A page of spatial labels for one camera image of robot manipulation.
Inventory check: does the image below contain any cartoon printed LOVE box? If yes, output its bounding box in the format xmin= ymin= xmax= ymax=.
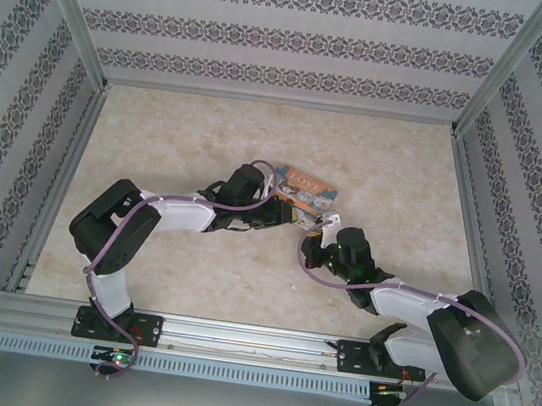
xmin=267 ymin=161 xmax=344 ymax=223

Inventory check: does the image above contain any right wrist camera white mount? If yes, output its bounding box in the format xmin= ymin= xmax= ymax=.
xmin=318 ymin=211 xmax=345 ymax=248

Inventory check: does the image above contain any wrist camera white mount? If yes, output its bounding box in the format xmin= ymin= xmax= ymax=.
xmin=259 ymin=170 xmax=284 ymax=203
xmin=318 ymin=211 xmax=345 ymax=248

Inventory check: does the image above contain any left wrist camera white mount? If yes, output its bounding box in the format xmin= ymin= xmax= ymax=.
xmin=259 ymin=170 xmax=284 ymax=203

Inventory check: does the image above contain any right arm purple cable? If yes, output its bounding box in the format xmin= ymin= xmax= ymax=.
xmin=278 ymin=220 xmax=542 ymax=406

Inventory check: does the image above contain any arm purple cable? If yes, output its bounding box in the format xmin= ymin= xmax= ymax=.
xmin=67 ymin=137 xmax=283 ymax=401
xmin=278 ymin=220 xmax=542 ymax=406

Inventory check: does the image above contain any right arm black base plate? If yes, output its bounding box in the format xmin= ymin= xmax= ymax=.
xmin=327 ymin=337 xmax=433 ymax=387

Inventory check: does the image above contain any aluminium side rail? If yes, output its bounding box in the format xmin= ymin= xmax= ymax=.
xmin=419 ymin=128 xmax=542 ymax=373
xmin=5 ymin=72 xmax=111 ymax=301

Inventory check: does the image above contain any aluminium mounting rail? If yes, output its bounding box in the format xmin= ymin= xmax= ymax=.
xmin=0 ymin=289 xmax=521 ymax=400

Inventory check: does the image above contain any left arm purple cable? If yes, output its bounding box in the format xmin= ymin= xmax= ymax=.
xmin=67 ymin=137 xmax=283 ymax=401

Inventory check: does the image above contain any white slotted cable duct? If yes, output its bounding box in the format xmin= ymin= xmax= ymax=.
xmin=0 ymin=330 xmax=373 ymax=404

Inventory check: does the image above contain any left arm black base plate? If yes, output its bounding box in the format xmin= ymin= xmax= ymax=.
xmin=71 ymin=303 xmax=165 ymax=350

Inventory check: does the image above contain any aluminium frame post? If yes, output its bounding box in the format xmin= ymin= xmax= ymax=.
xmin=449 ymin=0 xmax=542 ymax=147
xmin=8 ymin=0 xmax=123 ymax=90

